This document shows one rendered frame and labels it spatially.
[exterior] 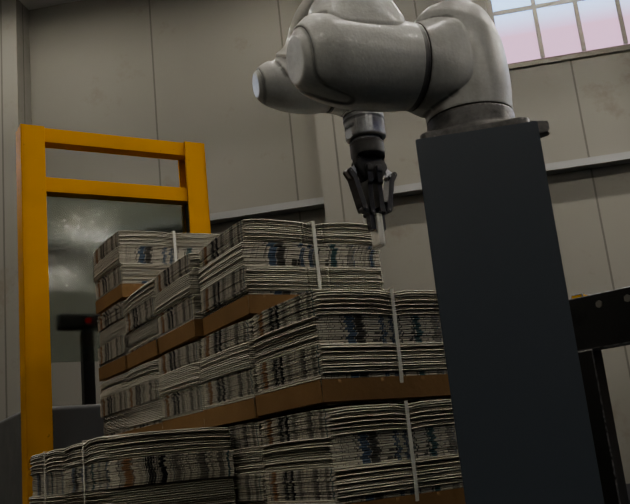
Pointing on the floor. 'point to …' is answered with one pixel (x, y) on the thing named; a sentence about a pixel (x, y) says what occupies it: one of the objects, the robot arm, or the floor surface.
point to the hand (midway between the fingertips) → (377, 231)
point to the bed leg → (603, 427)
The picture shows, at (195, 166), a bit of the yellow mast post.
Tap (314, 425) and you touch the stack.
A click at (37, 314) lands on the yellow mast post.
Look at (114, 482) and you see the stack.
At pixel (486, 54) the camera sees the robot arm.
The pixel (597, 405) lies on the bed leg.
